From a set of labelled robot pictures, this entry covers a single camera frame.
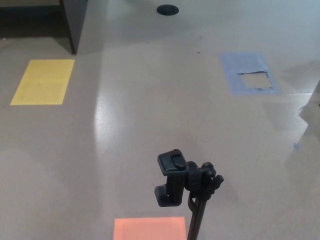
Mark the black round floor disc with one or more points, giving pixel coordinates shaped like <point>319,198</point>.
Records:
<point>167,9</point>

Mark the torn blue paper sheet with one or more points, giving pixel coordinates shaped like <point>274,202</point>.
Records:
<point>237,63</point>

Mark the yellow paper sheet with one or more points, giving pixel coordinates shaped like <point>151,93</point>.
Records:
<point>42,82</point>

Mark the small blue tape scrap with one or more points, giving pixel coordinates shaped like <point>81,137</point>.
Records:
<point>297,146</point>

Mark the black phone stand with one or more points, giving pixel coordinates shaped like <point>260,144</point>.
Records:
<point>173,176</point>

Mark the orange paper sheet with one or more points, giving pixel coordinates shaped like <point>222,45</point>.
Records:
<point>150,228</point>

